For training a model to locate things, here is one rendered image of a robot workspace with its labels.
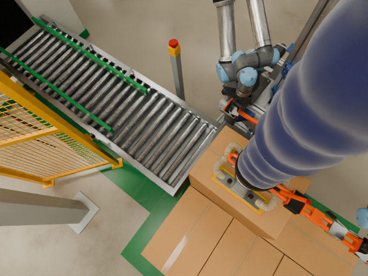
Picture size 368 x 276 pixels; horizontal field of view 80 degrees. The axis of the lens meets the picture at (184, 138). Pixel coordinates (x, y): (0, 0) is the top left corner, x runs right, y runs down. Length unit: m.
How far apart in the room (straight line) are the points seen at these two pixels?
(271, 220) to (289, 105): 0.95
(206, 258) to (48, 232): 1.63
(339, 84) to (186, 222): 1.47
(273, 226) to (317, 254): 0.59
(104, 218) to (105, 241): 0.21
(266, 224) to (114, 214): 1.54
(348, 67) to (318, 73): 0.05
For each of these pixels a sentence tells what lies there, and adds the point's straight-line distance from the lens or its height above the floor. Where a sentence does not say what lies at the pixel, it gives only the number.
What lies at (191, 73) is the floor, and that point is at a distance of 2.83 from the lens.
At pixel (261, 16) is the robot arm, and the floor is 1.48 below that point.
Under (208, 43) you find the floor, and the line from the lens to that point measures 3.13.
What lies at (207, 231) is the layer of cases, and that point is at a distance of 1.71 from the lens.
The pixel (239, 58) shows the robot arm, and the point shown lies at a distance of 1.13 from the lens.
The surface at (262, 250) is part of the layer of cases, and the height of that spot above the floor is 0.54.
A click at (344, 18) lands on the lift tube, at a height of 2.03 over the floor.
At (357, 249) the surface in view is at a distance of 1.37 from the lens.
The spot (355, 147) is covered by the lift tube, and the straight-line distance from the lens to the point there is 0.52.
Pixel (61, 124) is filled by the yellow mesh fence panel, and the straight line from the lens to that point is 1.54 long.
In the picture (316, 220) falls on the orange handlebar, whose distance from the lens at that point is 1.30.
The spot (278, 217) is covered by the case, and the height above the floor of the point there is 0.94.
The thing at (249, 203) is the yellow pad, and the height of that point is 0.97.
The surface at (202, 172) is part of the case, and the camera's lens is 1.34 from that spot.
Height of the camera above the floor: 2.25
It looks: 69 degrees down
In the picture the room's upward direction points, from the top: 10 degrees counter-clockwise
